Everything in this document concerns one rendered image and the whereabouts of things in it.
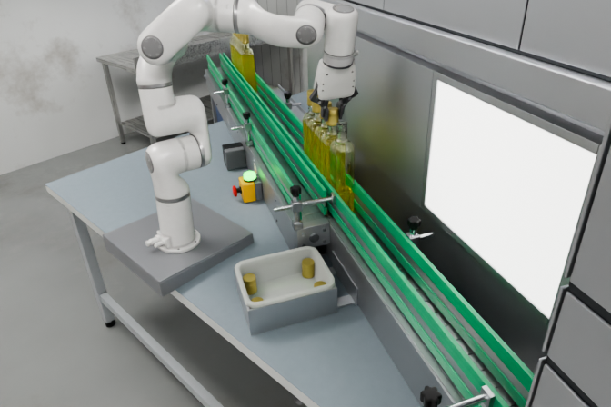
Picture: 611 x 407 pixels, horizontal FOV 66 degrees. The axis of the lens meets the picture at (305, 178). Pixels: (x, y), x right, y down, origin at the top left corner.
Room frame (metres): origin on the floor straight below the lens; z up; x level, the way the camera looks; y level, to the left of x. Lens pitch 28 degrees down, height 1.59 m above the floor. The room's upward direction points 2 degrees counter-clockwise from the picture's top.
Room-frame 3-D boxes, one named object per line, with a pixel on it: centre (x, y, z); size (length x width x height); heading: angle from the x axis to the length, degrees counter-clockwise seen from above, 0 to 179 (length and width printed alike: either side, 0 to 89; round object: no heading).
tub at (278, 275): (0.91, 0.06, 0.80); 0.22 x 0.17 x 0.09; 108
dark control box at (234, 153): (1.71, 0.28, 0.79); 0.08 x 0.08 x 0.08; 18
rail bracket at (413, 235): (0.88, -0.26, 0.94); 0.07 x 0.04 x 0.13; 108
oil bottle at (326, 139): (1.20, -0.08, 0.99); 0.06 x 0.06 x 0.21; 17
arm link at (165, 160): (1.14, 0.36, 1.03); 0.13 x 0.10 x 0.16; 124
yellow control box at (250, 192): (1.44, 0.20, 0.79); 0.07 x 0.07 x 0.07; 18
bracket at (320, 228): (1.06, -0.01, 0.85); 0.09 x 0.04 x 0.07; 108
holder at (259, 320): (0.92, 0.04, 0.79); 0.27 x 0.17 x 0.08; 108
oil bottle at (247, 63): (2.29, 0.26, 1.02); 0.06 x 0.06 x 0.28; 18
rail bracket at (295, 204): (1.05, 0.00, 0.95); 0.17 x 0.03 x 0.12; 108
